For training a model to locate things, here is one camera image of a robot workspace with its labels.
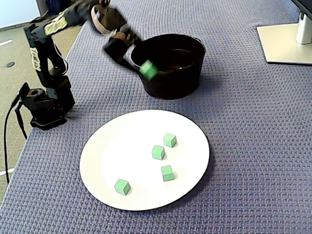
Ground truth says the white monitor stand base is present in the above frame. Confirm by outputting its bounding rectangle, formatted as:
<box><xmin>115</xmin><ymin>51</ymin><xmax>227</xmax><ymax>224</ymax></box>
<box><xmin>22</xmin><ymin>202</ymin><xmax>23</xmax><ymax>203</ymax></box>
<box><xmin>256</xmin><ymin>23</ymin><xmax>312</xmax><ymax>65</ymax></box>

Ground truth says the dark monitor screen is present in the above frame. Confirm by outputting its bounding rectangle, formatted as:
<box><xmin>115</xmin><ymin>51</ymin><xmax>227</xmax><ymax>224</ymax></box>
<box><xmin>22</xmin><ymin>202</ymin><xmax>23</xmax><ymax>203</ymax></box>
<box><xmin>291</xmin><ymin>0</ymin><xmax>312</xmax><ymax>16</ymax></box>

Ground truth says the black cable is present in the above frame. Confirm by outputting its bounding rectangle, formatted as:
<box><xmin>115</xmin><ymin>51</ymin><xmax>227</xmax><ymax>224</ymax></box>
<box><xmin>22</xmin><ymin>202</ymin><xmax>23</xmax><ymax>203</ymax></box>
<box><xmin>3</xmin><ymin>96</ymin><xmax>20</xmax><ymax>184</ymax></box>
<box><xmin>14</xmin><ymin>104</ymin><xmax>28</xmax><ymax>140</ymax></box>

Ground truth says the white round plate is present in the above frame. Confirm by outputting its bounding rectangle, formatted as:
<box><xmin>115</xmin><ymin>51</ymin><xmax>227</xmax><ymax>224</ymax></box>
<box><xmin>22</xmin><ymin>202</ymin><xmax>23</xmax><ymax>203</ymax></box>
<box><xmin>79</xmin><ymin>109</ymin><xmax>211</xmax><ymax>212</ymax></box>

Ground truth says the dark blue bin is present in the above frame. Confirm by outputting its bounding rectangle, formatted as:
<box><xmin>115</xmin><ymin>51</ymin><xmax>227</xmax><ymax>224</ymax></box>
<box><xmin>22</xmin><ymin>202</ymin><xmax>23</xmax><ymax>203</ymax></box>
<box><xmin>45</xmin><ymin>0</ymin><xmax>74</xmax><ymax>16</ymax></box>

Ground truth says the white monitor stand column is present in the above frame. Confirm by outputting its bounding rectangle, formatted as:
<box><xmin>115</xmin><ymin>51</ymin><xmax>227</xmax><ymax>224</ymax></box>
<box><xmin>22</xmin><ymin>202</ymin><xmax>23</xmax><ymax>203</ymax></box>
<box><xmin>295</xmin><ymin>11</ymin><xmax>312</xmax><ymax>45</ymax></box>

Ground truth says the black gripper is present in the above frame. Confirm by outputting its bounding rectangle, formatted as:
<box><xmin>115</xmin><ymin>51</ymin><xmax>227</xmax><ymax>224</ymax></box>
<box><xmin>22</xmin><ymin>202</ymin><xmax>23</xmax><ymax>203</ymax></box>
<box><xmin>97</xmin><ymin>7</ymin><xmax>144</xmax><ymax>75</ymax></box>

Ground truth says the blue woven table mat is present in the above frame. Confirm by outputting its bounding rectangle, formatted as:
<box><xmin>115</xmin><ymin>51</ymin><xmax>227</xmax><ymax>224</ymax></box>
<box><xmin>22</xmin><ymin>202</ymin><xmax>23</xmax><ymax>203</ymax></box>
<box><xmin>0</xmin><ymin>0</ymin><xmax>312</xmax><ymax>234</ymax></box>

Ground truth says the small green cube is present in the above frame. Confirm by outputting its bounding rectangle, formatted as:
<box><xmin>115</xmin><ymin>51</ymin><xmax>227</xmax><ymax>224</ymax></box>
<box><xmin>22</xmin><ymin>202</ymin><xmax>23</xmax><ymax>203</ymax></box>
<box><xmin>139</xmin><ymin>59</ymin><xmax>158</xmax><ymax>81</ymax></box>
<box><xmin>160</xmin><ymin>165</ymin><xmax>175</xmax><ymax>182</ymax></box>
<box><xmin>114</xmin><ymin>178</ymin><xmax>132</xmax><ymax>196</ymax></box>
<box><xmin>151</xmin><ymin>145</ymin><xmax>166</xmax><ymax>161</ymax></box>
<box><xmin>162</xmin><ymin>132</ymin><xmax>177</xmax><ymax>148</ymax></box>

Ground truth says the black metal bucket container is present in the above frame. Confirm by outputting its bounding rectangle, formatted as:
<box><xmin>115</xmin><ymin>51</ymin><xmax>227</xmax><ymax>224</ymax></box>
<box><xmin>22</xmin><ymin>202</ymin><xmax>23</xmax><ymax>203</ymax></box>
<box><xmin>131</xmin><ymin>33</ymin><xmax>207</xmax><ymax>100</ymax></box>

